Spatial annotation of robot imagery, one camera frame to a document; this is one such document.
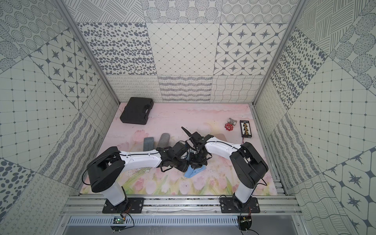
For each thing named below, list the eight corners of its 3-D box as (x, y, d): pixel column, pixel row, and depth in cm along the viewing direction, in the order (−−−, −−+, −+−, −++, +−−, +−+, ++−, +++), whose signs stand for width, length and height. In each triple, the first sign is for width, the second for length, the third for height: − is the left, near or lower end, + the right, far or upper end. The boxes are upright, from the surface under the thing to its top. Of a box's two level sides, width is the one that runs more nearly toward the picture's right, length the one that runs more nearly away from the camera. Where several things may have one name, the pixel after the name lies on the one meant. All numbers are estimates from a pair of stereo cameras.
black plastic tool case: (122, 123, 110) (119, 118, 106) (133, 102, 125) (130, 97, 121) (146, 124, 109) (144, 119, 105) (154, 103, 124) (152, 98, 120)
